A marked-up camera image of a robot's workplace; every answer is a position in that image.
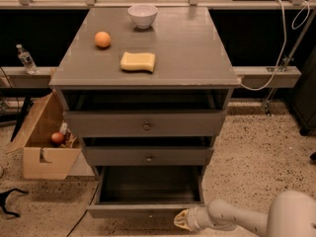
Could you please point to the grey top drawer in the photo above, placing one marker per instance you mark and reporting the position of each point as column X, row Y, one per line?
column 145, row 124

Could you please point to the orange ball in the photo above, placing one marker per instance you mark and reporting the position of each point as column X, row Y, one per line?
column 102, row 39

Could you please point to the yellow sponge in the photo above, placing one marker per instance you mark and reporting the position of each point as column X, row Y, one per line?
column 144, row 61

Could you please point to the metal frame rail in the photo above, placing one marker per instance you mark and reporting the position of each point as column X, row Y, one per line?
column 250, row 76

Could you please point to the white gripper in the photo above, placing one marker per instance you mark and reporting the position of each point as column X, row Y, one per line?
column 193, row 218

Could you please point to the dark cabinet at right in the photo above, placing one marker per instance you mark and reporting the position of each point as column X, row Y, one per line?
column 302, row 98

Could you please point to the white ceramic bowl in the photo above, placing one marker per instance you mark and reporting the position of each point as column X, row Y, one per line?
column 143, row 16

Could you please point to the grey wooden drawer cabinet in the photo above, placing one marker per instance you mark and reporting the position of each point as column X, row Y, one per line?
column 192, row 71

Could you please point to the grey drawer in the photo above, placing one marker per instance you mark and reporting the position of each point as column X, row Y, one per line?
column 146, row 191
column 145, row 124
column 141, row 151

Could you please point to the grey bottom drawer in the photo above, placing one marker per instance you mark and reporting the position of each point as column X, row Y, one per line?
column 146, row 191

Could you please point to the red apple in box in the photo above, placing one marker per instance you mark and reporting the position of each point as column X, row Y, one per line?
column 57, row 138

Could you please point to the open cardboard box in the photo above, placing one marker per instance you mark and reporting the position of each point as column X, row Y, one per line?
column 41, row 159

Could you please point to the grey middle drawer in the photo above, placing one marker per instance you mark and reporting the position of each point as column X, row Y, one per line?
column 141, row 151

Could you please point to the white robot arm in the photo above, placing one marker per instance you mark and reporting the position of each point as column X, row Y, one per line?
column 291, row 214

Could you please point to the clear plastic water bottle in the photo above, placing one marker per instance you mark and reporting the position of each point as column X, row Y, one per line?
column 27, row 60

